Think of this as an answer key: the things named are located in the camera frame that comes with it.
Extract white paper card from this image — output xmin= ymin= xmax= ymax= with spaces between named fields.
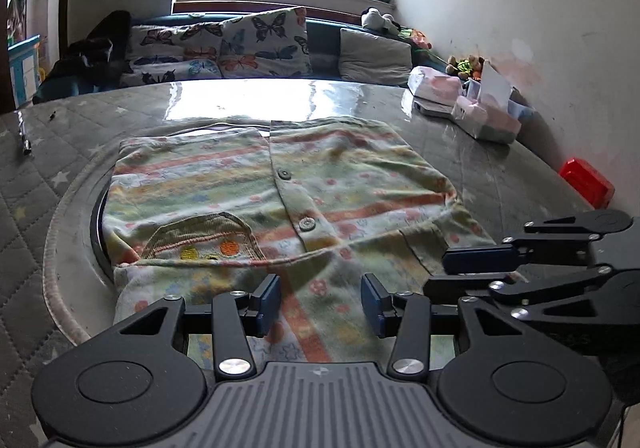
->
xmin=477 ymin=60 xmax=514 ymax=109

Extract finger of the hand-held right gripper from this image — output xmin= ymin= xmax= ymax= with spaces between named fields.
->
xmin=442 ymin=214 xmax=608 ymax=275
xmin=424 ymin=265 xmax=640 ymax=329

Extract white and black plush toy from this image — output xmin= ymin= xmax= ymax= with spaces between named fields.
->
xmin=361 ymin=7 xmax=402 ymax=35

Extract clear plastic box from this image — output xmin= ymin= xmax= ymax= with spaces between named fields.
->
xmin=451 ymin=95 xmax=522 ymax=144

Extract grey pillow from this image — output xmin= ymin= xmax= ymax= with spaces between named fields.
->
xmin=338 ymin=27 xmax=414 ymax=87

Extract large butterfly print pillow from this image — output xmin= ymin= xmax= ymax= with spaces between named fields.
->
xmin=219 ymin=7 xmax=312 ymax=78

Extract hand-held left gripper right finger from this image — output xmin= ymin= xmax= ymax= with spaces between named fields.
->
xmin=361 ymin=273 xmax=540 ymax=379

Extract dark blue sofa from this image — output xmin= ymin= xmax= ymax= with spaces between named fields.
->
xmin=32 ymin=11 xmax=451 ymax=105

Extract flat butterfly print cushion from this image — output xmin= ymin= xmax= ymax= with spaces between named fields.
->
xmin=119 ymin=58 xmax=224 ymax=89

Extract long butterfly print pillow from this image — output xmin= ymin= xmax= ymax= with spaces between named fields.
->
xmin=127 ymin=22 xmax=224 ymax=62

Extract red plastic box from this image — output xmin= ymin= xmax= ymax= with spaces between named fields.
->
xmin=558 ymin=157 xmax=616 ymax=209

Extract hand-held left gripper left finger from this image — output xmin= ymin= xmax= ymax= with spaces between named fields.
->
xmin=107 ymin=273 xmax=282 ymax=379

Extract grey quilted star table cover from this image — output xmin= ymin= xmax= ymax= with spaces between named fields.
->
xmin=0 ymin=78 xmax=621 ymax=448

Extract colourful toy pile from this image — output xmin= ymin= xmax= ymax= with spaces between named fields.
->
xmin=399 ymin=27 xmax=433 ymax=50

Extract light blue cabinet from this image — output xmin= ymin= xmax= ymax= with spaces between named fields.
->
xmin=8 ymin=34 xmax=41 ymax=107

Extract flat white box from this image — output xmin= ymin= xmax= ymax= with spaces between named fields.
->
xmin=412 ymin=95 xmax=459 ymax=118

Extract striped floral button shirt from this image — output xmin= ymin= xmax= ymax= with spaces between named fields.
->
xmin=102 ymin=115 xmax=523 ymax=364

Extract silver pen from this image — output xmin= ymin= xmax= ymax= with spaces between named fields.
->
xmin=19 ymin=112 xmax=34 ymax=157

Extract pink wrapped tissue pack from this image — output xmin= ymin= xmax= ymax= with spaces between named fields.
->
xmin=407 ymin=65 xmax=464 ymax=102

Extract small brown plush toys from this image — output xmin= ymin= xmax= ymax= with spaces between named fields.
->
xmin=446 ymin=54 xmax=486 ymax=80

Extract black clothing pile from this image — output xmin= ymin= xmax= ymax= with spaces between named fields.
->
xmin=49 ymin=10 xmax=133 ymax=94

